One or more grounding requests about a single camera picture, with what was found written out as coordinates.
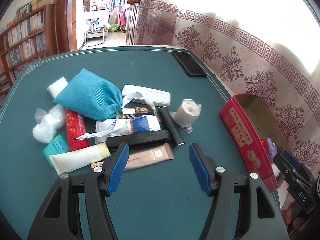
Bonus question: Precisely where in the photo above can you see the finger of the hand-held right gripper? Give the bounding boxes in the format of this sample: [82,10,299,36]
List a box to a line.
[283,151,313,188]
[273,154,298,180]

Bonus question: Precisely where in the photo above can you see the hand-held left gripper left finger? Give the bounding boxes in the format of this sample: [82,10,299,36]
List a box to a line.
[27,142,130,240]

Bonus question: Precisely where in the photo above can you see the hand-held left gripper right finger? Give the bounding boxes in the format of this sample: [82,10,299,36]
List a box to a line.
[189,142,290,240]

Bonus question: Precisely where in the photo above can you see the red rectangular box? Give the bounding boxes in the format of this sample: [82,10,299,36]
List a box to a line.
[219,94,292,191]

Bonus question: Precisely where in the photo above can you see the red tissue packet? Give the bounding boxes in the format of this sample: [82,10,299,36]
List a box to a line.
[65,109,89,152]

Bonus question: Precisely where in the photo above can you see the white remote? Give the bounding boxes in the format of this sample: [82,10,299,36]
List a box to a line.
[122,84,171,106]

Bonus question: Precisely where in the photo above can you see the white tissue packet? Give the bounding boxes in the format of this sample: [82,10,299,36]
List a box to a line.
[47,77,68,98]

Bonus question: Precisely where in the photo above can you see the green desktop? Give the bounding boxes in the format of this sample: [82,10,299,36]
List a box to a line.
[0,45,282,240]

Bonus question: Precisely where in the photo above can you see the purple plastic bag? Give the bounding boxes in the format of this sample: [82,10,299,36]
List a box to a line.
[266,137,278,163]

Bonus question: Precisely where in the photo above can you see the beige cosmetic tube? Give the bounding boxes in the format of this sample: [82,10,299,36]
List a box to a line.
[91,142,174,171]

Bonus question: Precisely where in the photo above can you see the long black case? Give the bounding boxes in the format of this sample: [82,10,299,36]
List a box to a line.
[107,129,171,152]

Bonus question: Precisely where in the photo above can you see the white cream tube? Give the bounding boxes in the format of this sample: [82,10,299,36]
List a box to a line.
[49,142,111,176]

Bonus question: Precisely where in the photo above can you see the black cylinder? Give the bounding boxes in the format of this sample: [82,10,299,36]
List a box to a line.
[157,107,186,149]

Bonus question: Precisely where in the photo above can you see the blue and white packet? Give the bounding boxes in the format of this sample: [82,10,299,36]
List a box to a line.
[95,115,162,143]

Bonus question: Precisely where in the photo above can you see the roll of plastic bags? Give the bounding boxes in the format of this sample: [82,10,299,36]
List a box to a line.
[170,99,202,133]

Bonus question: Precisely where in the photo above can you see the small brown bottle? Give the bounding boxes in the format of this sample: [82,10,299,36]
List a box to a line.
[120,106,156,119]

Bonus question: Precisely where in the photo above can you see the small teal plastic box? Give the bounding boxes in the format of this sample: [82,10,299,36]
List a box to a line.
[43,134,69,167]

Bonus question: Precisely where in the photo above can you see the crumpled clear plastic bag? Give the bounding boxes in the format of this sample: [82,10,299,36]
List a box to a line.
[32,104,66,144]

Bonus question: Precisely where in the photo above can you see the black rectangular pad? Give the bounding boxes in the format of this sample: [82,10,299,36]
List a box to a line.
[172,51,207,78]

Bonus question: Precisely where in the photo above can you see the wooden door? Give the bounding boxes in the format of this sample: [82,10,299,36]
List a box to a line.
[125,0,143,46]

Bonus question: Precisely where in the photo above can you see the wooden bookshelf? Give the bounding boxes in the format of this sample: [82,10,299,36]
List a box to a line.
[0,5,57,108]

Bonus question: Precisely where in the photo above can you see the teal cloth drawstring pouch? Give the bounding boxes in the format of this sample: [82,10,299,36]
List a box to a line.
[53,69,156,140]

